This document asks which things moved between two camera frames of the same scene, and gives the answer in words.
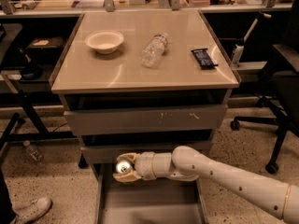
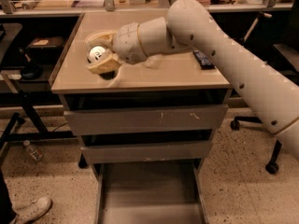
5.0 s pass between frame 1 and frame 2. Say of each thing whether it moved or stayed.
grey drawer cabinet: stayed
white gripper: moved
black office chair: stayed
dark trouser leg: stayed
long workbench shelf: stayed
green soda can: moved
